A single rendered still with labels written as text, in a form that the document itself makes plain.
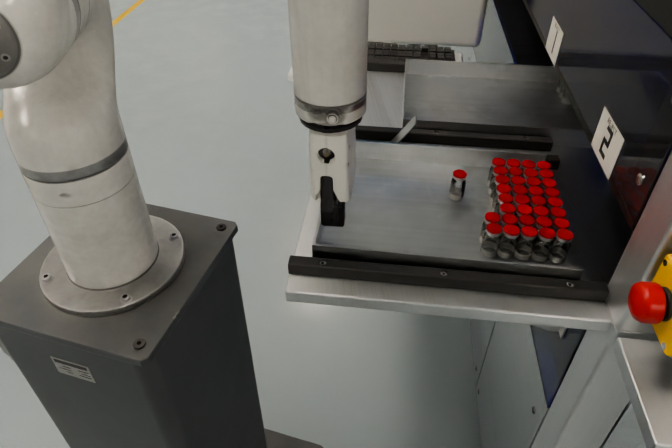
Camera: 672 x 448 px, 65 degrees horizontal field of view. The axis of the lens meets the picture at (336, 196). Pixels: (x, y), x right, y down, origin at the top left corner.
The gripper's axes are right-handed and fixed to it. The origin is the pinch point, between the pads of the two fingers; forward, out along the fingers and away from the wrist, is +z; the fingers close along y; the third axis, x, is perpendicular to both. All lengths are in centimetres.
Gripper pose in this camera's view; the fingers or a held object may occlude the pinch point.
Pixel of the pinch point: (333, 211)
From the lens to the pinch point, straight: 72.5
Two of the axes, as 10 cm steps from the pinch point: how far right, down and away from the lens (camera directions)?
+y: 1.2, -6.2, 7.8
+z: 0.1, 7.8, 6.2
